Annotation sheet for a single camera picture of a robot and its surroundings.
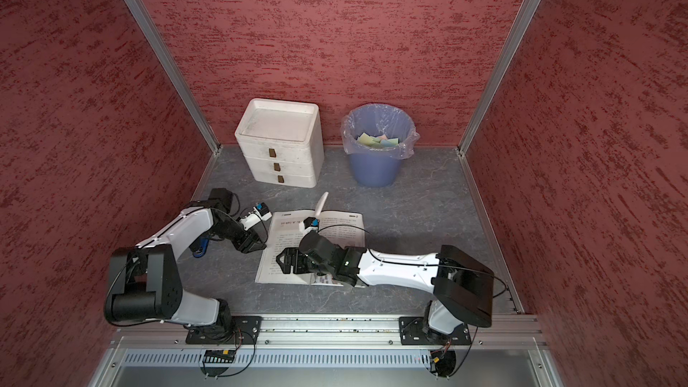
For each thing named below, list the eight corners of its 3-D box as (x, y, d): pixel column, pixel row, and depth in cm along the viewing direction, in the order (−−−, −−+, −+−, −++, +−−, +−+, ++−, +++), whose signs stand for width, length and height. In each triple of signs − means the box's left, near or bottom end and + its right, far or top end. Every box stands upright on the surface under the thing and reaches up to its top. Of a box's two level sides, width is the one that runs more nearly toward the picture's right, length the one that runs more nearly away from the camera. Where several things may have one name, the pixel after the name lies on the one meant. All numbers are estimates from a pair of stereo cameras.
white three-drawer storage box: (253, 187, 109) (231, 142, 88) (265, 146, 124) (249, 99, 104) (320, 187, 109) (313, 142, 89) (324, 146, 124) (319, 100, 104)
